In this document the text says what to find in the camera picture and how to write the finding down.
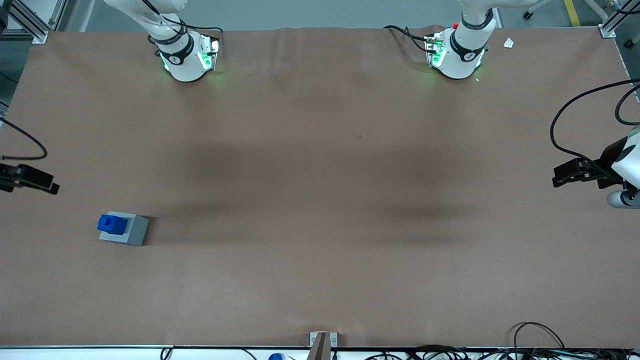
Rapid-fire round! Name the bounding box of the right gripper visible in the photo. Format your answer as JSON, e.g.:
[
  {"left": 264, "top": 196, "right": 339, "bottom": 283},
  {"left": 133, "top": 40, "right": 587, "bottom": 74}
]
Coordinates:
[{"left": 0, "top": 162, "right": 60, "bottom": 196}]

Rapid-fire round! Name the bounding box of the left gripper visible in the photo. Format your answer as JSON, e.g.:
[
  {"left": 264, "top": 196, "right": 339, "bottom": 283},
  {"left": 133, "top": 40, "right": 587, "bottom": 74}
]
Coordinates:
[{"left": 552, "top": 127, "right": 640, "bottom": 190}]

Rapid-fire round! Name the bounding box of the blue plastic part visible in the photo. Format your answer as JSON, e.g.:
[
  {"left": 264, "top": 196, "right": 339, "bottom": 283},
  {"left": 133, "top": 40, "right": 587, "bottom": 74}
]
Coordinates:
[{"left": 97, "top": 213, "right": 130, "bottom": 237}]

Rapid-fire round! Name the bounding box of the gray square base block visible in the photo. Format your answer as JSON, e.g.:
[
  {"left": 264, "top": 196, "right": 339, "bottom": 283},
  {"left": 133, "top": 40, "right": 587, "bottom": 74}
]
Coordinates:
[{"left": 98, "top": 213, "right": 150, "bottom": 247}]

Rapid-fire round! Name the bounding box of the chair leg with caster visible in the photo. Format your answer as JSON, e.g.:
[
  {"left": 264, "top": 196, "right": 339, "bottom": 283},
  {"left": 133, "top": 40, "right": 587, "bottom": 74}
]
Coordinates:
[{"left": 521, "top": 0, "right": 557, "bottom": 21}]

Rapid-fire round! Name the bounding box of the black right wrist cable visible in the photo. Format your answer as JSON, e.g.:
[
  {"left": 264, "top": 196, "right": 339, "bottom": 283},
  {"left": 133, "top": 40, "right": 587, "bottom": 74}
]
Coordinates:
[{"left": 0, "top": 116, "right": 49, "bottom": 161}]

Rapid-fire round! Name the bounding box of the long black left wrist cable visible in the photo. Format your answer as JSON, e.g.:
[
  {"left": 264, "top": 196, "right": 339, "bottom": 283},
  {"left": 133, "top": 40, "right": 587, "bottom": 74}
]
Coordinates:
[{"left": 549, "top": 78, "right": 640, "bottom": 182}]

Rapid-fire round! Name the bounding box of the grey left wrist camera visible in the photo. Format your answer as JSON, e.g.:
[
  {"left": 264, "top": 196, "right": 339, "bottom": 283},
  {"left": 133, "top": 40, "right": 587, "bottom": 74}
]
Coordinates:
[{"left": 606, "top": 189, "right": 640, "bottom": 209}]

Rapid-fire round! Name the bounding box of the short black looped cable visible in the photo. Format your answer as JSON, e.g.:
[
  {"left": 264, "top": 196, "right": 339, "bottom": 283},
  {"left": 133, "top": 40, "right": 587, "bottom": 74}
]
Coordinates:
[{"left": 614, "top": 84, "right": 640, "bottom": 126}]

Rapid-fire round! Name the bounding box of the aluminium frame post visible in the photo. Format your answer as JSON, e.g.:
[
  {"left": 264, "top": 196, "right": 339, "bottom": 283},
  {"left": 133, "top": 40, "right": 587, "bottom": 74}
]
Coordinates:
[
  {"left": 598, "top": 0, "right": 640, "bottom": 39},
  {"left": 6, "top": 0, "right": 77, "bottom": 45}
]

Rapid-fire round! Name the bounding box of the black cable loop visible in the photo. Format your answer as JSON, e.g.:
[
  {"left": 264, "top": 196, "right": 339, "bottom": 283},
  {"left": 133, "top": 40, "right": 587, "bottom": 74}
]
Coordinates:
[{"left": 513, "top": 322, "right": 566, "bottom": 351}]

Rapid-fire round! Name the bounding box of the black left base cable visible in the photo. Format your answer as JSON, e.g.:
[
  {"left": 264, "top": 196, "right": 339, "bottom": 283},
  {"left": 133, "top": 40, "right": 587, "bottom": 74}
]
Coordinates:
[{"left": 383, "top": 25, "right": 432, "bottom": 54}]

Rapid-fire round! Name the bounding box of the black base cable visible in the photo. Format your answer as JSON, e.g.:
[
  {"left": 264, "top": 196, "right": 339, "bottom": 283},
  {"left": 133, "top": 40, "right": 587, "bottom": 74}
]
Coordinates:
[
  {"left": 383, "top": 25, "right": 432, "bottom": 54},
  {"left": 172, "top": 19, "right": 224, "bottom": 41}
]

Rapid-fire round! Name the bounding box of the tangled black cable bundle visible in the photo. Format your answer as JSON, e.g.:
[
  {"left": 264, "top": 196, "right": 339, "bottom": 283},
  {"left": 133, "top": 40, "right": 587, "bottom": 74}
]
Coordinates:
[{"left": 364, "top": 344, "right": 640, "bottom": 360}]

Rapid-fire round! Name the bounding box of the black right base cable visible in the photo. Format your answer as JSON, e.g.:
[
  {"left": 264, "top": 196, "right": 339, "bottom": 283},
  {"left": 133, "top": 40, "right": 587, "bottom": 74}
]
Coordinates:
[{"left": 172, "top": 19, "right": 224, "bottom": 41}]

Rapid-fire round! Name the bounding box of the grey metal bracket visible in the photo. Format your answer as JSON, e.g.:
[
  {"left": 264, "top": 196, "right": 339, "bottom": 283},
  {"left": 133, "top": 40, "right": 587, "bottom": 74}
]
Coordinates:
[{"left": 309, "top": 331, "right": 338, "bottom": 348}]

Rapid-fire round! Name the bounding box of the brown camera post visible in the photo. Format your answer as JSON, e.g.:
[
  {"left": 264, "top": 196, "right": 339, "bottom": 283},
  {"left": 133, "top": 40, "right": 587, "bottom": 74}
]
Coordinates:
[{"left": 306, "top": 332, "right": 332, "bottom": 360}]

